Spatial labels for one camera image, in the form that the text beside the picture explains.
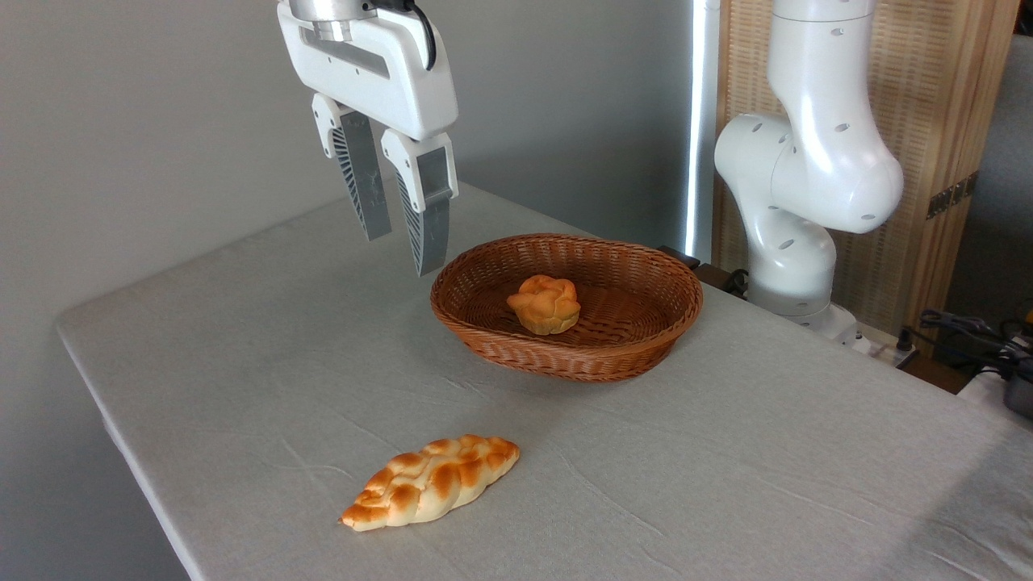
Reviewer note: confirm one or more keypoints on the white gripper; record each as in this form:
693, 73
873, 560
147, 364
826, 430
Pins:
379, 81

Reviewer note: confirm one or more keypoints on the white power strip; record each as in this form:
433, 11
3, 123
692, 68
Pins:
884, 349

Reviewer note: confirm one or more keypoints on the white vertical pole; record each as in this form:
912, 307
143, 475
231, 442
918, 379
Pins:
702, 121

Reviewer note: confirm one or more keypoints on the light grey tablecloth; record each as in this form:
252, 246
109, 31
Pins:
726, 452

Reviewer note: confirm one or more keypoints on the long braided bread loaf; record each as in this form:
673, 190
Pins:
428, 482

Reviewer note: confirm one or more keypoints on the brown wicker oval basket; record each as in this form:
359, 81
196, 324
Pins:
565, 357

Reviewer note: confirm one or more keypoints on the round knotted bread bun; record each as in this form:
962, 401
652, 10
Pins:
545, 305

